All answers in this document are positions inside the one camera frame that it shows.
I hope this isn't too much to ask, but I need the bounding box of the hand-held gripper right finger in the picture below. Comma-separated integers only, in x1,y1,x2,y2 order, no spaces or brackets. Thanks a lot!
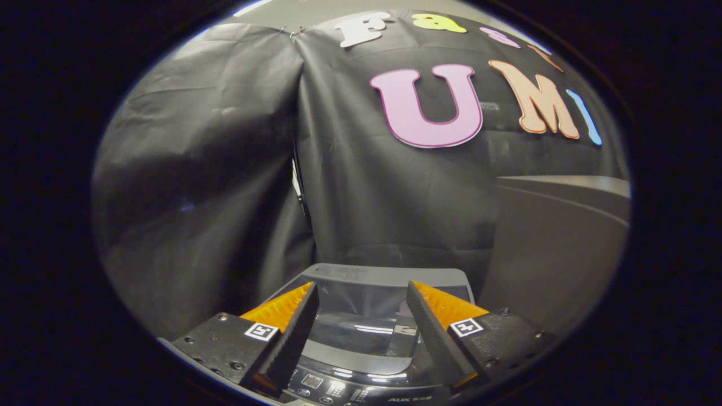
406,280,556,390

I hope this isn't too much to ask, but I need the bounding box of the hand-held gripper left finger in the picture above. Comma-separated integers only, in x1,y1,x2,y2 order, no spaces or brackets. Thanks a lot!
161,282,320,395

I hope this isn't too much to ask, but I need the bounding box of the dark grey washing machine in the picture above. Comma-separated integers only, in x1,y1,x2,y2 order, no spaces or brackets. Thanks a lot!
282,361,452,405

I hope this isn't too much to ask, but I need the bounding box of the grey cabinet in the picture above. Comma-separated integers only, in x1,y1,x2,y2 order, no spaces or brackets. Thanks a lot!
478,175,631,336

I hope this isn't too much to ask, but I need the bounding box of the black backdrop cloth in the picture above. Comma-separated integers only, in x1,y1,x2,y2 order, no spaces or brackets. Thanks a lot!
92,8,629,339

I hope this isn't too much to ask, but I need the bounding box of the metal stand pole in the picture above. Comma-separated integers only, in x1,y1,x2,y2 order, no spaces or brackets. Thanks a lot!
290,144,311,220

